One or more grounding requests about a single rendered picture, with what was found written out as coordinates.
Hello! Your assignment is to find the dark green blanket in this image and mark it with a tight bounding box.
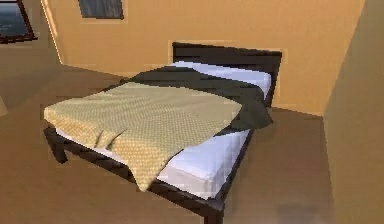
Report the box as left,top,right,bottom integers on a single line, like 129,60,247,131
120,65,275,137

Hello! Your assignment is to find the dark wooden bed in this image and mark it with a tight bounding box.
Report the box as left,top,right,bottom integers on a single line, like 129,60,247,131
43,41,283,224

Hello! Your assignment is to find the grey framed wall picture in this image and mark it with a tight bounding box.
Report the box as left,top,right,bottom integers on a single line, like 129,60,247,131
78,0,125,21

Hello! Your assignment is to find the beige patterned blanket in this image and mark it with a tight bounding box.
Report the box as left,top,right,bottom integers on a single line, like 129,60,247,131
43,81,243,193

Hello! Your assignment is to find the dark framed window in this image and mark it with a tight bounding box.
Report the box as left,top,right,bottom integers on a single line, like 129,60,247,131
0,0,38,45

